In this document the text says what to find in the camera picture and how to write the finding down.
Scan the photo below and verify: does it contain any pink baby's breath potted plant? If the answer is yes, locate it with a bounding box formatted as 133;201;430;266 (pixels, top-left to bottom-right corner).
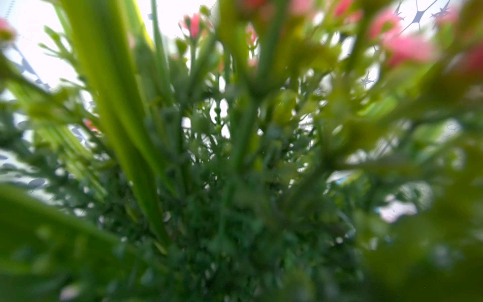
1;1;482;301

